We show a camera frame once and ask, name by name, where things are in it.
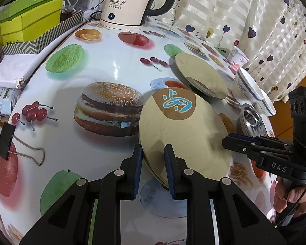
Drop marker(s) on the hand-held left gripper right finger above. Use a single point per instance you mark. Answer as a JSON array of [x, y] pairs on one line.
[[169, 169]]

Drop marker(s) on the beige plate with blue logo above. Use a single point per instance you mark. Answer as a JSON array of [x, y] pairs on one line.
[[183, 137]]

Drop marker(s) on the dark green cardboard box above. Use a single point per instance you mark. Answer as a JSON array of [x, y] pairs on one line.
[[30, 1]]

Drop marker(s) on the white yogurt cup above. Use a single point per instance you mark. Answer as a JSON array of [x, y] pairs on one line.
[[238, 57]]

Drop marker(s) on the lime green cardboard box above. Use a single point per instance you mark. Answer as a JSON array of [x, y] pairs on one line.
[[28, 23]]

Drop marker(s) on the person's right hand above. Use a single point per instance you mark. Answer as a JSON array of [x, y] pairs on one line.
[[303, 196]]

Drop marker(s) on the black binder clip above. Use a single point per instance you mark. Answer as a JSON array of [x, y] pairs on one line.
[[6, 140]]

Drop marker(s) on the heart print striped curtain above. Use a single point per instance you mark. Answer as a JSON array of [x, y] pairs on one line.
[[244, 7]]

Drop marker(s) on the food print tablecloth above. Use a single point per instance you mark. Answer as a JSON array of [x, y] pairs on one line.
[[104, 63]]

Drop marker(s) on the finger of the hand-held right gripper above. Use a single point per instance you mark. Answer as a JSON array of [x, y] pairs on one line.
[[244, 137], [238, 146]]

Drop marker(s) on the white bowl with blue stripe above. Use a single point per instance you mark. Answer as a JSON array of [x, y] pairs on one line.
[[246, 85], [267, 104]]

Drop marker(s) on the person's right forearm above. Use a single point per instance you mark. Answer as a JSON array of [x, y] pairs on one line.
[[302, 225]]

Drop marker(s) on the beige plate with brown motif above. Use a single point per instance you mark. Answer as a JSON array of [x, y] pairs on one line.
[[199, 71]]

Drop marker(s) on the stainless steel bowl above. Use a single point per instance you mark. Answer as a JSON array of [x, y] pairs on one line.
[[252, 122]]

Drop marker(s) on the wet wipes pack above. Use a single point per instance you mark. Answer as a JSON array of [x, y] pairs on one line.
[[3, 99]]

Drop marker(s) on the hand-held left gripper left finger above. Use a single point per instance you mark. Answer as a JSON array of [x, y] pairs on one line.
[[137, 169]]

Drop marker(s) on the white folded paper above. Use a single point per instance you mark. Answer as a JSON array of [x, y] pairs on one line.
[[5, 69]]

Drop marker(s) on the grey chevron pattern box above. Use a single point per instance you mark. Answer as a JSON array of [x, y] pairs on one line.
[[40, 43]]

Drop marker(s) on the white electric kettle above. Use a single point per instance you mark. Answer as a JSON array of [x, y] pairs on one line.
[[125, 2]]

